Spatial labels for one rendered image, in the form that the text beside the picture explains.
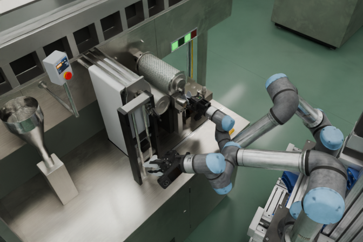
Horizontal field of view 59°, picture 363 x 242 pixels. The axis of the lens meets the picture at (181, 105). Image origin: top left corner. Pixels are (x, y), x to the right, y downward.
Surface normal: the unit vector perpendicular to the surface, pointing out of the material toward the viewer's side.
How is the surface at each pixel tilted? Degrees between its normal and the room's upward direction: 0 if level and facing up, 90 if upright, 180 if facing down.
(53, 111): 90
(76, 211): 0
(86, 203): 0
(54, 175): 90
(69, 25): 90
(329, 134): 7
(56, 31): 90
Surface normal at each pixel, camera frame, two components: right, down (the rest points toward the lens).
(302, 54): -0.03, -0.70
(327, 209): -0.42, 0.55
